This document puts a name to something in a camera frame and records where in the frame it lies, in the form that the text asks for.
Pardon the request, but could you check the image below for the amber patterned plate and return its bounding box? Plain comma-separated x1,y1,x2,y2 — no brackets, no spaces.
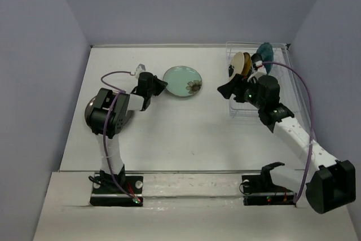
242,52,252,77

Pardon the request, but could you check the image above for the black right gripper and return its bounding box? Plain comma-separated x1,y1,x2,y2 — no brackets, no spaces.
217,73,265,109

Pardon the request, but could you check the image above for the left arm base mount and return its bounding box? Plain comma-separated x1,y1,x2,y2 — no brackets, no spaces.
88,173,143,207

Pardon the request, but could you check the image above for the light green flower plate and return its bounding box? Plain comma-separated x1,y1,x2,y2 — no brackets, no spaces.
162,65,202,98

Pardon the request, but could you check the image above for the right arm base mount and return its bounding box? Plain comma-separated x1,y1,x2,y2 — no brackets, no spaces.
239,162,296,206

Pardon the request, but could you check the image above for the cream plate with black spot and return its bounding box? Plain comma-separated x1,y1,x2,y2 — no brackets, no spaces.
228,52,245,81

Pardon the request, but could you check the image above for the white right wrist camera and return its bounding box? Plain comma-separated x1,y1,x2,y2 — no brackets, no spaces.
247,60,267,82

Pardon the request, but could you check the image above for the black round plate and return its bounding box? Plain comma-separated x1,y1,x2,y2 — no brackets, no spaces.
251,53,262,68

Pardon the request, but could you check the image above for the clear wire dish rack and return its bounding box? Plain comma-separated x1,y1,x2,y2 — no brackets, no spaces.
226,41,302,119

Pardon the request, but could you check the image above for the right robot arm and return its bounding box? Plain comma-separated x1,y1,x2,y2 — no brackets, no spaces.
217,75,356,214

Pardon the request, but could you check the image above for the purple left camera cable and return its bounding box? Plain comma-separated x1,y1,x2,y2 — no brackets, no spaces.
100,69,142,199

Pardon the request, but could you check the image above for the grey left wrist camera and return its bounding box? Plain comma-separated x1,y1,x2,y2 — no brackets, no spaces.
134,64,146,78

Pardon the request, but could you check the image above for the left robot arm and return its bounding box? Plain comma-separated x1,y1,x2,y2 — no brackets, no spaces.
85,72,168,195

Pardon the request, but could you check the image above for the teal scalloped plate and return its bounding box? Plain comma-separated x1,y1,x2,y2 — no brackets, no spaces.
256,42,274,74

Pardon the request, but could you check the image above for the grey brown rimmed plate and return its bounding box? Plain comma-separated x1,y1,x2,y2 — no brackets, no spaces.
84,97,134,127

